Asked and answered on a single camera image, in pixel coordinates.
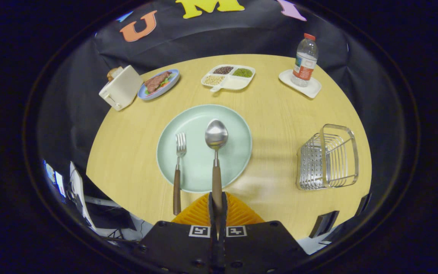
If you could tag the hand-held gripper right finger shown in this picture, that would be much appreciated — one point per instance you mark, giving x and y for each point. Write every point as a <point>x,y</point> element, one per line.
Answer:
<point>261,247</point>

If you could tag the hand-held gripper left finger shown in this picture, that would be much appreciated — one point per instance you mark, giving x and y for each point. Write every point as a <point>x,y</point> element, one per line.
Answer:
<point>177,247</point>

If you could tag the black table clamp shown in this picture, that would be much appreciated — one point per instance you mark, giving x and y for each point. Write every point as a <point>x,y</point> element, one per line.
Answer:
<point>323,224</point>
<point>363,203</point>

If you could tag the dark floor object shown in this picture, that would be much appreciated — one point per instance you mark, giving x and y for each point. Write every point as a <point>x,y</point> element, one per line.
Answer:
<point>108,217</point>

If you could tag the light green plate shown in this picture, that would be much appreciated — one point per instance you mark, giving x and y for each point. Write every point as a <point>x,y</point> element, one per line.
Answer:
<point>196,125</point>

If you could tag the blue lit screen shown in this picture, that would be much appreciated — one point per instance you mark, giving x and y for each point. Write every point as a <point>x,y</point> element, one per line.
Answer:
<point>53,177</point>

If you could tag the blue plate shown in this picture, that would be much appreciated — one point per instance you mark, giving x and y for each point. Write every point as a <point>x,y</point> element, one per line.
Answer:
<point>171,84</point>

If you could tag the white square coaster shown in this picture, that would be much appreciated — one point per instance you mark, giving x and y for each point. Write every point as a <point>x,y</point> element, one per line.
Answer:
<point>312,90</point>

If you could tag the white toaster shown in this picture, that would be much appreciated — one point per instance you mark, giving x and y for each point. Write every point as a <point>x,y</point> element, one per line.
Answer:
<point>122,91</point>

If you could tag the white divided tray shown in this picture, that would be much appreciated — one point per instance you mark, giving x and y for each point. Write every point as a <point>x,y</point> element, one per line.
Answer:
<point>234,83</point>

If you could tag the brown steak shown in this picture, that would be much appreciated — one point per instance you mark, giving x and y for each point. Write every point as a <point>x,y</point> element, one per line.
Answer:
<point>156,82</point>

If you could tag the black backdrop cloth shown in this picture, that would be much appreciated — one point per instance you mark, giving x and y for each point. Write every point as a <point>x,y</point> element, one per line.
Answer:
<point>70,114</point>

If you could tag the pale beans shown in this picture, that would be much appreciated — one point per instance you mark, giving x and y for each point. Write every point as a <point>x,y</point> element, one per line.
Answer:
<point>214,80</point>

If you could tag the green beans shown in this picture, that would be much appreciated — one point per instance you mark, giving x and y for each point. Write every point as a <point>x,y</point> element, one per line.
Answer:
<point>242,72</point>

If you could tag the dark red beans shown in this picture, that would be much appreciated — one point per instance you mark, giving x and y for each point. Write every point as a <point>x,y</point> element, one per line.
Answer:
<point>223,70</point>

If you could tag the toast slice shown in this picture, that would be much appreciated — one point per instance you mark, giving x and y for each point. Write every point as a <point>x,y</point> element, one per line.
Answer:
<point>114,73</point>

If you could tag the clear bottle red cap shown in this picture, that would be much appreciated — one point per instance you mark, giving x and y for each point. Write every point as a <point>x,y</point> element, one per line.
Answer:
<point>304,62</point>

